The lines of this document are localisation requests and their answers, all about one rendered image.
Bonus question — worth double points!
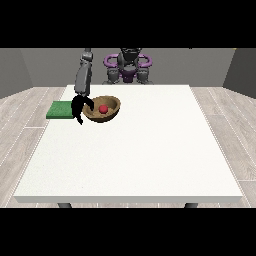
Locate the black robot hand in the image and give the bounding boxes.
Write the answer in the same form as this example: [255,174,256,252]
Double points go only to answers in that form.
[70,94,95,126]

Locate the brown wooden bowl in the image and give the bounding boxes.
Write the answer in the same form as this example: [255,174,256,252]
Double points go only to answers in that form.
[81,95,122,124]

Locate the green square pad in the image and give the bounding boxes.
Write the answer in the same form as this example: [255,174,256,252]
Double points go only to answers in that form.
[45,100,75,120]

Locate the small red ball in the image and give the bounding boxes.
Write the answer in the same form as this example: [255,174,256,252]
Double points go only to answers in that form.
[98,104,110,115]

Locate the grey robot trunk purple rings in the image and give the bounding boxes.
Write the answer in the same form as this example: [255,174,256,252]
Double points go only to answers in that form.
[101,48,155,86]

